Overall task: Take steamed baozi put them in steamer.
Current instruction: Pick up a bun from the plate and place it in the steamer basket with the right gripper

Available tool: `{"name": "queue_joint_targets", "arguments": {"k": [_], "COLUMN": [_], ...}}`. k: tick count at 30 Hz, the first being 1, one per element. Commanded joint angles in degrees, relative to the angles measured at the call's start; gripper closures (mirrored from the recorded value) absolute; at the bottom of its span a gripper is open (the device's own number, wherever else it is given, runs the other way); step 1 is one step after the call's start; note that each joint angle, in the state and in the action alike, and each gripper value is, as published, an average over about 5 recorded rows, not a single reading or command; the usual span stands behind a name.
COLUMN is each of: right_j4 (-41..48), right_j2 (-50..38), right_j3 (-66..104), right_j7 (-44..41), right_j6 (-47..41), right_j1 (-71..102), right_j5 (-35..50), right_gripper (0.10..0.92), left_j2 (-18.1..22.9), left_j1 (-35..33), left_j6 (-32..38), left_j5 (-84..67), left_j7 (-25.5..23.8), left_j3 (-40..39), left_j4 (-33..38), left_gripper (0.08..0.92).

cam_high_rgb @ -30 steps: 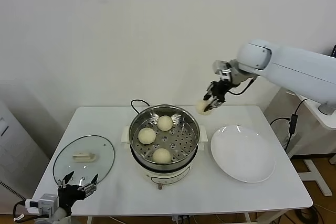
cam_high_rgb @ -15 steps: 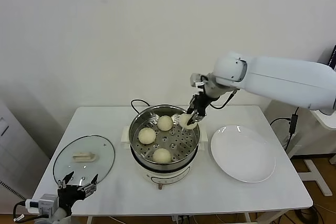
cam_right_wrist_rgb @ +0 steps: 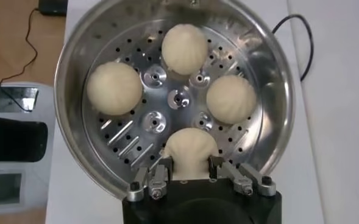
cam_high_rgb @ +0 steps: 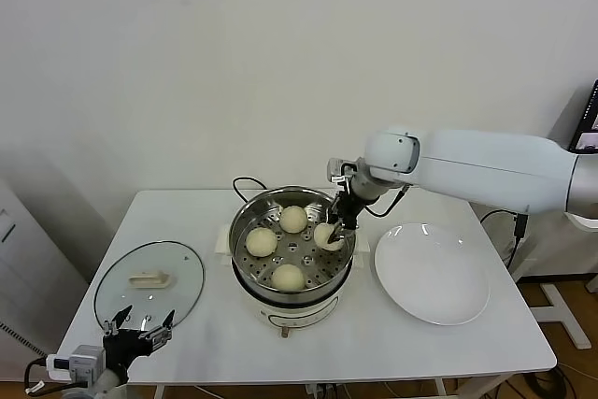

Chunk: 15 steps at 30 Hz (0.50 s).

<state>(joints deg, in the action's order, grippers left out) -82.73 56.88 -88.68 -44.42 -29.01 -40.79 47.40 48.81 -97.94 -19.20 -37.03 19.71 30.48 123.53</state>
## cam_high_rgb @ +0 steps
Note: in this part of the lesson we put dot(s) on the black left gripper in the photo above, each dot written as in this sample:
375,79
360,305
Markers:
125,348

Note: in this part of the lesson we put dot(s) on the white side desk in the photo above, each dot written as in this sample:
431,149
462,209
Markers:
567,319

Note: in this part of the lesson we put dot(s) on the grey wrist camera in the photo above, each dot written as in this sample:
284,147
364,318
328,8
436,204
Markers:
338,169
79,361

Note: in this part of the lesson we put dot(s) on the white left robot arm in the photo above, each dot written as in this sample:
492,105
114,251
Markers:
109,384

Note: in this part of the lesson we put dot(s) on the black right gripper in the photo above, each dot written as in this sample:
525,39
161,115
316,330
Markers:
348,212

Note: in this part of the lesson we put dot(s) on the perforated steel steamer basket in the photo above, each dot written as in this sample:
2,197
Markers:
261,206

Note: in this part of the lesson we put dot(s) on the open black laptop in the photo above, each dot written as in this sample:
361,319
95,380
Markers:
589,132

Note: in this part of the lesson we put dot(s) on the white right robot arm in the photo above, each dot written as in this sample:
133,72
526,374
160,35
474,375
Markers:
490,165

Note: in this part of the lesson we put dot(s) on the white table leg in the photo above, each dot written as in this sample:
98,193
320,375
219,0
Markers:
160,392
440,389

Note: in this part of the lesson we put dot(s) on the white steamed baozi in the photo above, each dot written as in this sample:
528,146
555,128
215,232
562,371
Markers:
287,277
293,219
321,236
261,242

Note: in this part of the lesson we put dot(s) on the cream electric cooker base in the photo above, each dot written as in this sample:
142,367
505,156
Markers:
299,315

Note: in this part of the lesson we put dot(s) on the round glass pot lid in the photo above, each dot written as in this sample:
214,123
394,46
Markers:
180,273

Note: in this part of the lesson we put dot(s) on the large white plate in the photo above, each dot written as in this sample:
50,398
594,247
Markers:
432,277

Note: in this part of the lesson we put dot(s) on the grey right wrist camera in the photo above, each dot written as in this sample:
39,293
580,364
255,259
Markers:
338,169

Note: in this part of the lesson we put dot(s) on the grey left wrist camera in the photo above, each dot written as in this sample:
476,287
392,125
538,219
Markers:
79,361

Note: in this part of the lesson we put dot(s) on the white floor cabinet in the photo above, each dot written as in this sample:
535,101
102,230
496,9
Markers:
28,277

